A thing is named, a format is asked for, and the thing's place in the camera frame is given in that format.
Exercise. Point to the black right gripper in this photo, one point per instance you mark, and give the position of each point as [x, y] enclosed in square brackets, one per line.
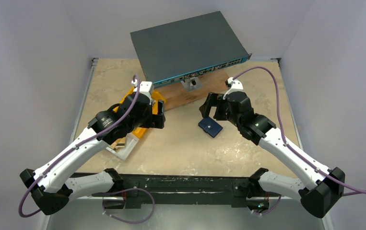
[218, 106]

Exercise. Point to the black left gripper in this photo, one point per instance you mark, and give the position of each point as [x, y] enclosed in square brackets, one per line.
[155, 121]

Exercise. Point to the navy blue card holder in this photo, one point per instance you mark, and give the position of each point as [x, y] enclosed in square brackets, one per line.
[210, 127]

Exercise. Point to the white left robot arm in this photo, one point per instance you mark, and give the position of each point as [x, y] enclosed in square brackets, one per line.
[53, 185]

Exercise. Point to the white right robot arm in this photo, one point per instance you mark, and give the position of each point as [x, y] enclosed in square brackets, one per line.
[313, 186]

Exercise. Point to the yellow plastic bin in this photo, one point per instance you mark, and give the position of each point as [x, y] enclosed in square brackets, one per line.
[135, 116]

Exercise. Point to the white plastic bin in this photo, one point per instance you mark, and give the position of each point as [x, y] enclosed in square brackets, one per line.
[123, 147]

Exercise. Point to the wooden board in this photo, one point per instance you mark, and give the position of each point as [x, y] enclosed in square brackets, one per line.
[176, 95]

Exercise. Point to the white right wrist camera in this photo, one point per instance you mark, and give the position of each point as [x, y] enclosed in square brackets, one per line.
[233, 85]

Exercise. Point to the grey metal switch stand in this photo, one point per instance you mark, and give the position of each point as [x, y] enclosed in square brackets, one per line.
[192, 84]

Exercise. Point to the grey network switch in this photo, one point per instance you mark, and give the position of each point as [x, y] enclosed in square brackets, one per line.
[187, 48]

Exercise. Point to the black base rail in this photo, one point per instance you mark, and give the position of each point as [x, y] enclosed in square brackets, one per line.
[139, 189]

